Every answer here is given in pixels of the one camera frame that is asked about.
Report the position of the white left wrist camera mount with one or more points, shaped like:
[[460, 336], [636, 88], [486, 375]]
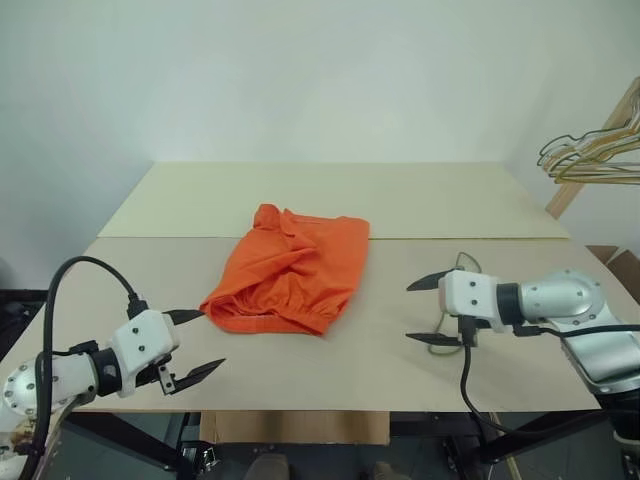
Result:
[[142, 337]]

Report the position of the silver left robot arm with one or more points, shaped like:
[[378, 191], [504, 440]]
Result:
[[25, 390]]

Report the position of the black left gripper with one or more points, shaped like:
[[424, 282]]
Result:
[[149, 374]]

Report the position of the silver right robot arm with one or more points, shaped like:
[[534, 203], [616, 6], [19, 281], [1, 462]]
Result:
[[565, 300]]

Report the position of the orange cloth shorts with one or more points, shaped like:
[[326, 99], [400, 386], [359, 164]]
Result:
[[280, 270]]

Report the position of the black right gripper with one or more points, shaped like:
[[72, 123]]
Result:
[[471, 330]]

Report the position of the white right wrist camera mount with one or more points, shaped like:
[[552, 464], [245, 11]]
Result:
[[470, 295]]

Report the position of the black table frame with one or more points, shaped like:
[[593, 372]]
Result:
[[550, 432]]

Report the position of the wooden clothes rack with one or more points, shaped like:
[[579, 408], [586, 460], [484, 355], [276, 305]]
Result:
[[565, 197]]

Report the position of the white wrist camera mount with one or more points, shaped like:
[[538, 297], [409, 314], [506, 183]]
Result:
[[470, 295], [142, 337]]

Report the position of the brown cardboard sheet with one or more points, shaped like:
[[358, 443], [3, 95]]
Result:
[[295, 427]]

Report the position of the brown cardboard box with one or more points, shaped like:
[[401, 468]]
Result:
[[627, 265]]

